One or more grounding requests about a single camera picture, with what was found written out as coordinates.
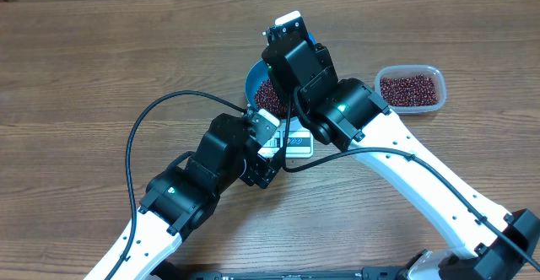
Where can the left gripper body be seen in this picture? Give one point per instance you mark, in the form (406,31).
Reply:
(254,173)

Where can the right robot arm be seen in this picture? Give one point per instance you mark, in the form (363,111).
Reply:
(485,240)

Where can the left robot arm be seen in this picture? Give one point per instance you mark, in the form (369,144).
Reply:
(182,197)

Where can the white kitchen scale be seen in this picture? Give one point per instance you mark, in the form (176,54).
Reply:
(300,142)

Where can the red beans in bowl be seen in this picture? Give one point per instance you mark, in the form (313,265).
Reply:
(267,98)

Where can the teal bowl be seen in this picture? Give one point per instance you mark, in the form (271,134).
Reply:
(255,86)

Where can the clear plastic bean container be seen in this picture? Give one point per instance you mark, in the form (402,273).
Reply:
(405,71)

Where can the red beans in container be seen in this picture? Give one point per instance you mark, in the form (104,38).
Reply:
(413,91)

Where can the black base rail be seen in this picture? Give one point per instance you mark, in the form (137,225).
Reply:
(167,271)

